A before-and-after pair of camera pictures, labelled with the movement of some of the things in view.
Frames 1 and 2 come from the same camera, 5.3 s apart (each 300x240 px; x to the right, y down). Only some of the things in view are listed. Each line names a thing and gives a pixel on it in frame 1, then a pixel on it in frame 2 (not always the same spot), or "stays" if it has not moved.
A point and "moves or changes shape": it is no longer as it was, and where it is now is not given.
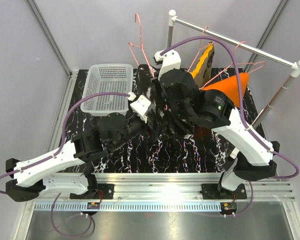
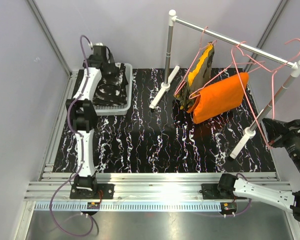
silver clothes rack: x=298 y=66 stays
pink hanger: x=200 y=48 stays
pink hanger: x=234 y=63 moves or changes shape
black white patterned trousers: x=163 y=122 -> x=111 y=89
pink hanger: x=130 y=44 -> x=283 y=66
